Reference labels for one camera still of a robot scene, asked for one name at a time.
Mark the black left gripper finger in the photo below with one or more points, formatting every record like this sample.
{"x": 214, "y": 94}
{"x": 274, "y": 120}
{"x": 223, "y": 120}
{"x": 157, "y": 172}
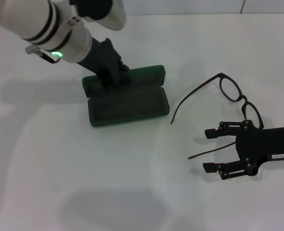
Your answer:
{"x": 125, "y": 67}
{"x": 115, "y": 81}

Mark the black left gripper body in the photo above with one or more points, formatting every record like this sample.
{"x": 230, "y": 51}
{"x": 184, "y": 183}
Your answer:
{"x": 101, "y": 57}

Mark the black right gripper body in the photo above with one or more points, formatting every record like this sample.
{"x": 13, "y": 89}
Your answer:
{"x": 266, "y": 144}

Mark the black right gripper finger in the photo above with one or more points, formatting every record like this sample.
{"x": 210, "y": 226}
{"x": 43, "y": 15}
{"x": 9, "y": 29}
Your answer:
{"x": 211, "y": 167}
{"x": 213, "y": 133}

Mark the green glasses case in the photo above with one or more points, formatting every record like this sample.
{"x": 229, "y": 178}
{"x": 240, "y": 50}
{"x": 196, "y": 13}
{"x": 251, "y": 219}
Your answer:
{"x": 127, "y": 108}

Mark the black round-lens glasses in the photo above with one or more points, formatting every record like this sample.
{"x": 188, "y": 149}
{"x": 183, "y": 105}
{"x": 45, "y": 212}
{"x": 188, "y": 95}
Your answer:
{"x": 244, "y": 98}

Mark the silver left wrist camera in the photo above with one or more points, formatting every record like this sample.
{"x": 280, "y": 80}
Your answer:
{"x": 113, "y": 14}

